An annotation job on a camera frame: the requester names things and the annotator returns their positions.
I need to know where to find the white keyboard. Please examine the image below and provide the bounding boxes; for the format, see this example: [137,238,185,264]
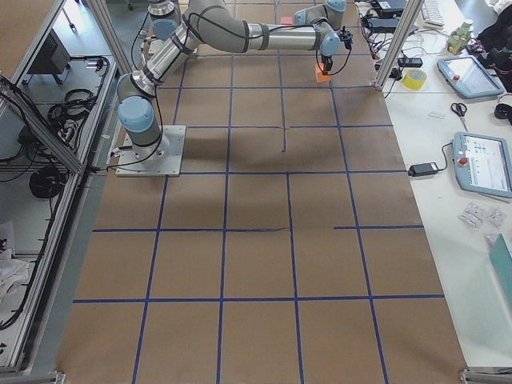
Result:
[420,0,445,29]

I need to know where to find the teach pendant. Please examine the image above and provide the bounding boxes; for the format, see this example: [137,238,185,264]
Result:
[437,56,504,98]
[452,132,511,198]

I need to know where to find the lower teach pendant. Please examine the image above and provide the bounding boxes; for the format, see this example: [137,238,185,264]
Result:
[452,132,511,198]

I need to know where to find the black scissors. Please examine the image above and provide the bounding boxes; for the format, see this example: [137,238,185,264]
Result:
[450,102,469,132]

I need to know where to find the coiled black cable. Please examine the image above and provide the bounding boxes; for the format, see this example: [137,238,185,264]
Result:
[29,165,63,200]

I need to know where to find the orange foam cube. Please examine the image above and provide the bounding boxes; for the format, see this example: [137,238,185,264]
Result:
[315,64,330,83]

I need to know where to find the aluminium frame post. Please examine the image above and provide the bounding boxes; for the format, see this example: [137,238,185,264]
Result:
[374,0,424,90]

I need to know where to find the black control box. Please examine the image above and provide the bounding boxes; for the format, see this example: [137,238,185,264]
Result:
[23,30,70,84]

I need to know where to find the upper teach pendant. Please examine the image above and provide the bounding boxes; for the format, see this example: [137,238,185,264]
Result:
[437,56,504,98]

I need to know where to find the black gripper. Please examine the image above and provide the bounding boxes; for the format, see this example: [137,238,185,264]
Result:
[319,54,333,74]

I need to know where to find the black power brick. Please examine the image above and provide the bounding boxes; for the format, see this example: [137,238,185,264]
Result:
[407,162,440,177]

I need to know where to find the plastic parts bag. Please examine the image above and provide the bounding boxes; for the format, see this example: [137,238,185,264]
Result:
[458,202,487,229]

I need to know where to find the teal board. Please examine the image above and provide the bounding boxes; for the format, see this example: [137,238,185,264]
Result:
[489,234,512,302]

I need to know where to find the yellow tape roll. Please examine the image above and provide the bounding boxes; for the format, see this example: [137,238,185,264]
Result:
[402,68,427,90]

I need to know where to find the pink foam cube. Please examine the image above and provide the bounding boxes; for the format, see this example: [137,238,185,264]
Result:
[280,17,293,26]

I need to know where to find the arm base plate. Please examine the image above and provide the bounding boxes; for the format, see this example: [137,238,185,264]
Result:
[115,125,186,177]

